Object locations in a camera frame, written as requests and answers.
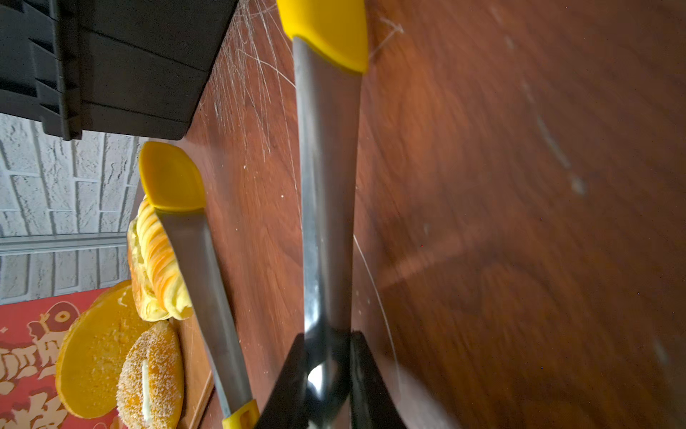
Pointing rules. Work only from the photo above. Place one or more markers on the brown wooden tray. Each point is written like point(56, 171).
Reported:
point(198, 374)

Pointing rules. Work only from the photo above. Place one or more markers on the large oval golden bun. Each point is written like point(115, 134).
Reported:
point(94, 350)

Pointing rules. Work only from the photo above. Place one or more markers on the sugared round bun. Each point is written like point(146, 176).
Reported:
point(150, 391)

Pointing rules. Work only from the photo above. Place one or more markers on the black plastic toolbox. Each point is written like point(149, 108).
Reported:
point(127, 67)

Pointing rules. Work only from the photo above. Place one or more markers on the yellow metal tongs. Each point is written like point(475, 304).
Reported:
point(330, 56)

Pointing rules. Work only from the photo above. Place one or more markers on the striped yellow bread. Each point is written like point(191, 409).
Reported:
point(158, 288)

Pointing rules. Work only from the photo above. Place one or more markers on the red white paper bag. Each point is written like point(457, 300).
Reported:
point(32, 333)

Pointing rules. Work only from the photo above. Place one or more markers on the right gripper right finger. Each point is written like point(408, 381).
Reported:
point(371, 404)

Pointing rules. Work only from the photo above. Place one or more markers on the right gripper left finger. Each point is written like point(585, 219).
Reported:
point(285, 408)

